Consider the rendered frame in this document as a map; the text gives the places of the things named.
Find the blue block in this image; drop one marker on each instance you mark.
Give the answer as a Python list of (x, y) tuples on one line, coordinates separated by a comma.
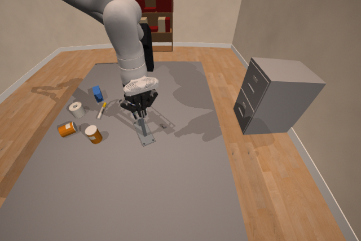
[(97, 94)]

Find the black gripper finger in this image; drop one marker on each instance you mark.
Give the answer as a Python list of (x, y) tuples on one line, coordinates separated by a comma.
[(149, 101), (124, 104)]

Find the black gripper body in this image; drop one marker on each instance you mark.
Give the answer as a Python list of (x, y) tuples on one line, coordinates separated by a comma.
[(139, 96)]

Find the orange pill bottle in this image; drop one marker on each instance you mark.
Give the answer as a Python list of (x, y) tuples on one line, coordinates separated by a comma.
[(67, 129)]

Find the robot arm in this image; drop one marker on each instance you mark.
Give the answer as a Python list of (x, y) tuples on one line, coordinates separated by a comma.
[(121, 19)]

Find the amber pill bottle with white cap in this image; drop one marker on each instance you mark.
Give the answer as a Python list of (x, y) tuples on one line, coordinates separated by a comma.
[(93, 134)]

